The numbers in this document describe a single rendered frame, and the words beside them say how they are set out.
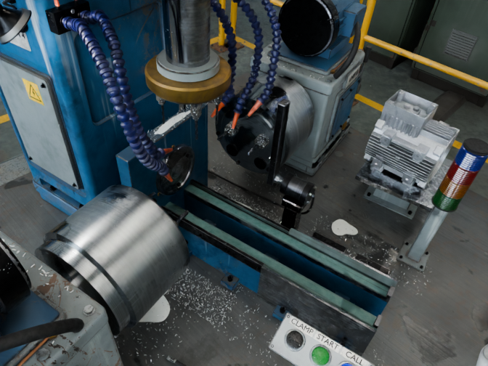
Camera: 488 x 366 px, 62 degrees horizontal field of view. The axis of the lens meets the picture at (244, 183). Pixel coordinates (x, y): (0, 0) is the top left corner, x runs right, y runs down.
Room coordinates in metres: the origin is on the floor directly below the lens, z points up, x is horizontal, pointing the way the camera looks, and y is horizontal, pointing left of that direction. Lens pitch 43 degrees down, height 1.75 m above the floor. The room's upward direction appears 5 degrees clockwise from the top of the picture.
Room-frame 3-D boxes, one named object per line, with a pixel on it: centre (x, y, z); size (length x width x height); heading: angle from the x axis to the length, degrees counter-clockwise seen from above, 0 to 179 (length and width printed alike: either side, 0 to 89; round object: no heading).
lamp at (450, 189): (0.75, -0.52, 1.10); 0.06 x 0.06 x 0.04
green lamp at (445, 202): (0.75, -0.52, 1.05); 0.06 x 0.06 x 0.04
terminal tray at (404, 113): (1.03, -0.46, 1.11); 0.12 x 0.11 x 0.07; 53
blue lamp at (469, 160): (0.75, -0.52, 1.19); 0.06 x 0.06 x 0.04
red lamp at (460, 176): (0.75, -0.52, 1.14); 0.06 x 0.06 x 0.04
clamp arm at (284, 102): (0.81, -0.08, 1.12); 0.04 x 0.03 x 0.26; 60
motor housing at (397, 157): (1.01, -0.49, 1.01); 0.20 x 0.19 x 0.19; 53
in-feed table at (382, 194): (1.01, -0.52, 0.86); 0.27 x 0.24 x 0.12; 150
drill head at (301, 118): (1.04, -0.06, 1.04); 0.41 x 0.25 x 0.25; 150
